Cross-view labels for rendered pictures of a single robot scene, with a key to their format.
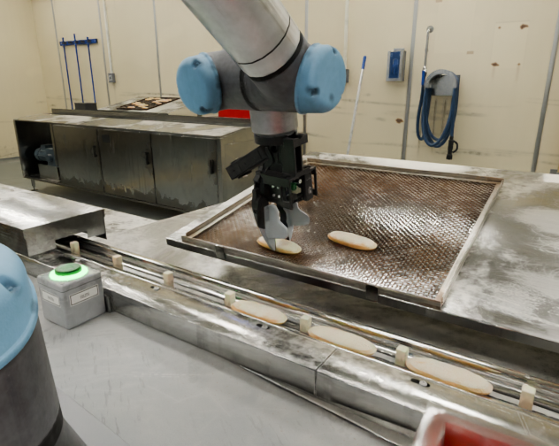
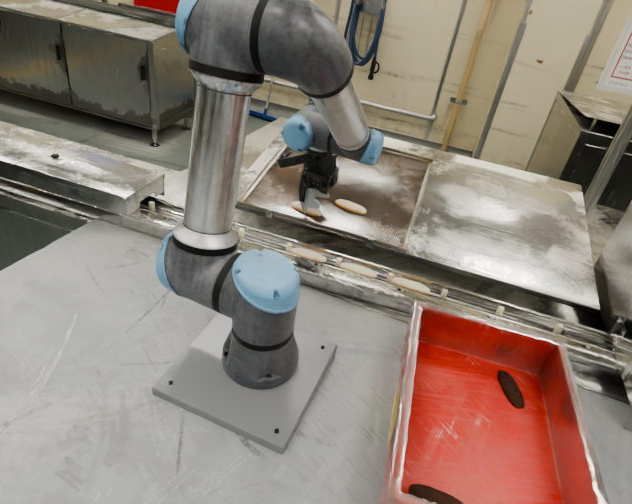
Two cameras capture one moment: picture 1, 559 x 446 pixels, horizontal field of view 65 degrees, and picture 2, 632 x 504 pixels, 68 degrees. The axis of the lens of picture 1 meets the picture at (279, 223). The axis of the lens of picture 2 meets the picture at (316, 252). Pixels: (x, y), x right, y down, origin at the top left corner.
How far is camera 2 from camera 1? 0.65 m
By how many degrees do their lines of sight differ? 25
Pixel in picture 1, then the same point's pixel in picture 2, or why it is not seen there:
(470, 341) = (415, 266)
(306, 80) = (370, 153)
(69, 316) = not seen: hidden behind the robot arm
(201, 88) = (302, 141)
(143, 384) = not seen: hidden behind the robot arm
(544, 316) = (452, 255)
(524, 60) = not seen: outside the picture
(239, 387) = (313, 296)
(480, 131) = (399, 54)
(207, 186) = (137, 93)
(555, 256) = (459, 219)
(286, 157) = (327, 164)
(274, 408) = (334, 305)
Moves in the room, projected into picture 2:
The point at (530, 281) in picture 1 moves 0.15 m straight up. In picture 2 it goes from (446, 235) to (463, 188)
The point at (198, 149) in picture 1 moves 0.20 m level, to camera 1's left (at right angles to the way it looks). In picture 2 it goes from (125, 51) to (95, 48)
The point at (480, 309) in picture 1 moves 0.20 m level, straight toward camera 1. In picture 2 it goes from (424, 252) to (424, 296)
